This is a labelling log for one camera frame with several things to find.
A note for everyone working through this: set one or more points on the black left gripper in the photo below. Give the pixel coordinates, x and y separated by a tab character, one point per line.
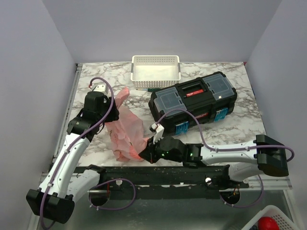
114	113

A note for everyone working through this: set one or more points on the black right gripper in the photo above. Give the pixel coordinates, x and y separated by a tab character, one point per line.
148	153

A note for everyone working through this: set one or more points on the pink plastic bag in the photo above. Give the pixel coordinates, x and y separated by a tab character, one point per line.
126	134

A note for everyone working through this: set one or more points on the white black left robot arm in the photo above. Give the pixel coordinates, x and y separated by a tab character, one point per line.
52	199

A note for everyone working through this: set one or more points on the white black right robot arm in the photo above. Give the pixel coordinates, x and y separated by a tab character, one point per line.
263	155

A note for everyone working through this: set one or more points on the black toolbox clear lids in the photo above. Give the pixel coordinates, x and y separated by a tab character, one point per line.
202	100

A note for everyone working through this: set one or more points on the white perforated plastic basket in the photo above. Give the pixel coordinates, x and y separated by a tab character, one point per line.
155	71

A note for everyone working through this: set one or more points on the white basket bottom right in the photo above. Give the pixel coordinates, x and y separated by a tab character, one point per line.
283	222

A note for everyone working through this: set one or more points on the red ball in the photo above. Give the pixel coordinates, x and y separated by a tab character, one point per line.
267	223

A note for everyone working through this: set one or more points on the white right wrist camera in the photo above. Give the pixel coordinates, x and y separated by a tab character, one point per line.
158	129

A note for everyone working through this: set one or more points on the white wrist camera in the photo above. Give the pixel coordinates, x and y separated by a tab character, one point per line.
100	88
158	129

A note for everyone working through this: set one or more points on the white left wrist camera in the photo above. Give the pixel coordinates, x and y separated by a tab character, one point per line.
100	88

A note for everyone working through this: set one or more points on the green handled screwdriver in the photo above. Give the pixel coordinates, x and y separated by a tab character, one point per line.
149	89

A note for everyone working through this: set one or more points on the aluminium rail left edge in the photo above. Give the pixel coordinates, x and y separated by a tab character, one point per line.
68	111

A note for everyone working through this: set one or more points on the aluminium rail front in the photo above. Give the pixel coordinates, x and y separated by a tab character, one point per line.
269	183

